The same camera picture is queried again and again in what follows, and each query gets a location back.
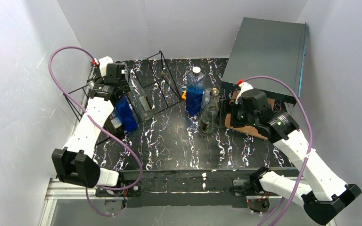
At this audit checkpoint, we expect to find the clear glass bottle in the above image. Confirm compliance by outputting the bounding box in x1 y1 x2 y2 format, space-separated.
128 74 154 121

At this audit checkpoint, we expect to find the dark green wine bottle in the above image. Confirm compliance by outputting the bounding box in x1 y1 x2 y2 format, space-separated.
104 109 124 137

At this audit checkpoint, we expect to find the blue square glass bottle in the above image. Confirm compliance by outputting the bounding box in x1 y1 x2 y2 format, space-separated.
115 97 137 132

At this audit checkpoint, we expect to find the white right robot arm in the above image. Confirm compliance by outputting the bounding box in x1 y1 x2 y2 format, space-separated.
220 89 361 226

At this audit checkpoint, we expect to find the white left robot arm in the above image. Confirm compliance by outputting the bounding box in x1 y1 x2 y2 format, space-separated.
52 62 129 188

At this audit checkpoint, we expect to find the clear bottle with gold rim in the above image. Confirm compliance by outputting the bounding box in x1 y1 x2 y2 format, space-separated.
199 88 220 134

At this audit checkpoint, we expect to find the blue bottle with silver cap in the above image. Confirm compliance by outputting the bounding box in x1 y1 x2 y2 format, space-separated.
186 66 205 115

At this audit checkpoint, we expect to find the yellow tape measure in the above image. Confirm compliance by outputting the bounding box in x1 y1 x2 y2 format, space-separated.
181 91 186 100

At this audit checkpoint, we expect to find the grey metal box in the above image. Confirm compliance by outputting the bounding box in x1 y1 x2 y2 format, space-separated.
221 17 308 105

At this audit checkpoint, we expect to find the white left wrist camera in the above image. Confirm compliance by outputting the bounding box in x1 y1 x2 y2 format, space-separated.
93 56 114 77

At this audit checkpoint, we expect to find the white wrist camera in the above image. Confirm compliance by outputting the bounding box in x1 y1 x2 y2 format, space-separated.
93 56 114 77
235 79 254 104

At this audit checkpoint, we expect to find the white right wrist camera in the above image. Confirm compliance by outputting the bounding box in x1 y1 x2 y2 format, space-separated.
235 79 254 104

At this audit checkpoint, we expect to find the black wire wine rack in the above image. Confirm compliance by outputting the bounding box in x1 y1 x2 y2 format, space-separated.
63 50 182 124

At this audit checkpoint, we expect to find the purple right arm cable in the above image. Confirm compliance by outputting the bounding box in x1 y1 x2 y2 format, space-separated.
245 75 313 226

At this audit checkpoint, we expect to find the aluminium frame rail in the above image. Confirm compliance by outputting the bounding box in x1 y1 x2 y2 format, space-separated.
39 62 100 226

